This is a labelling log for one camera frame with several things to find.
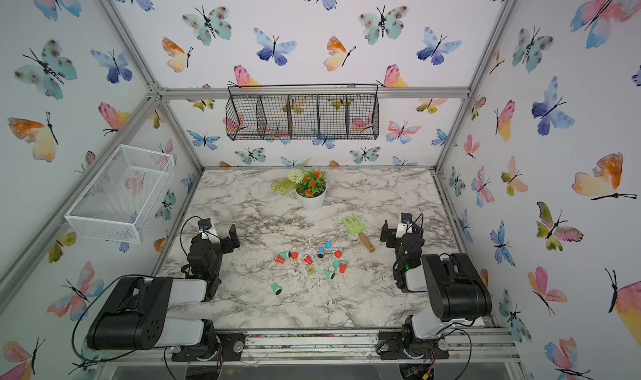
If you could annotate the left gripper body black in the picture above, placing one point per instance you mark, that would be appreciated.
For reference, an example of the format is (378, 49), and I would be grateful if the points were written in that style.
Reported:
(220, 242)

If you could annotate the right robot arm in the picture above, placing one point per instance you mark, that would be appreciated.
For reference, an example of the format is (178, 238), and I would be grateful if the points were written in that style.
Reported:
(456, 294)

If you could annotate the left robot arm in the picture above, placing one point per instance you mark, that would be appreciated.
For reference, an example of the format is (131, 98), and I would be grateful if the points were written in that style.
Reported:
(135, 317)

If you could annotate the green stamp lying apart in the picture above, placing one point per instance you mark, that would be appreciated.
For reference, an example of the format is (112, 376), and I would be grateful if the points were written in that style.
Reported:
(276, 289)

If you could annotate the white pot with flowers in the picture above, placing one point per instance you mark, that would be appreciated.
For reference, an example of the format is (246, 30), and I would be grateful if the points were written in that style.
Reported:
(309, 186)

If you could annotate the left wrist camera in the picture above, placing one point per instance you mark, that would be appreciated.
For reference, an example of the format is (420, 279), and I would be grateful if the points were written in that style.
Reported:
(205, 226)

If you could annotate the green garden fork wooden handle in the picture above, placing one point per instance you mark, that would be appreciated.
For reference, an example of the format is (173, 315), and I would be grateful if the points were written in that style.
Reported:
(355, 226)

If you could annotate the white mesh wall basket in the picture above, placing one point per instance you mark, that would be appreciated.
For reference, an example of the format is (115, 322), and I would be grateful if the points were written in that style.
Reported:
(117, 201)

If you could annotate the black wire wall basket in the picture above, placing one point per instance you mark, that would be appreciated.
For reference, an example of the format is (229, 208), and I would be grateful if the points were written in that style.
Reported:
(338, 112)

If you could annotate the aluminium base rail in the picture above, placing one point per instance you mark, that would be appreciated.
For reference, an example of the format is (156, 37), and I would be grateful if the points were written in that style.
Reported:
(370, 345)

